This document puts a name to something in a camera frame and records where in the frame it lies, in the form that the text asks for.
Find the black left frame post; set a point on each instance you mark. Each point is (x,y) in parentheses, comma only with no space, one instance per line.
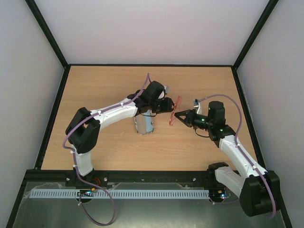
(47,32)

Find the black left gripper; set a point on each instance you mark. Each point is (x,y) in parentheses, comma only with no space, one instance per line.
(167,108)

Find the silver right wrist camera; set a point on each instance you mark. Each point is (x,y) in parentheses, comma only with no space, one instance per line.
(197,106)

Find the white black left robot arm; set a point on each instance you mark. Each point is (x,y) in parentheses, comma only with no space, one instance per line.
(83,131)

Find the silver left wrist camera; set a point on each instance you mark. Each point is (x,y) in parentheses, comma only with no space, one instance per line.
(166,89)

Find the light blue cleaning cloth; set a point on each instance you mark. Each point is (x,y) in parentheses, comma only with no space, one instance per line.
(149,122)

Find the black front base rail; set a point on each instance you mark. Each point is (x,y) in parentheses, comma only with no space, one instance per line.
(105,178)

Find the black right frame post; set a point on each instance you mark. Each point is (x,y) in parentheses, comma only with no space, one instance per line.
(255,32)

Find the red sunglasses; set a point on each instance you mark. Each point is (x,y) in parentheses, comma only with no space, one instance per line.
(175,109)

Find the light blue slotted cable duct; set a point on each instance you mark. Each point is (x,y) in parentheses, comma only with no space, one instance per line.
(119,194)

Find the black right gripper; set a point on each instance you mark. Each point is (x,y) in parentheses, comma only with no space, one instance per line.
(190,117)

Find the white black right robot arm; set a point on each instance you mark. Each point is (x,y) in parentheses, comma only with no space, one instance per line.
(257,189)

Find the stars and stripes glasses case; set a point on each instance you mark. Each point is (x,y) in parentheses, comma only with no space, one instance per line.
(140,124)

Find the black frame post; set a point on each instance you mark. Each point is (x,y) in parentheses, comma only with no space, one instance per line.
(47,32)
(255,32)

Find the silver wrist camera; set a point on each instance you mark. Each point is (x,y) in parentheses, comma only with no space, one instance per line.
(197,106)
(166,89)

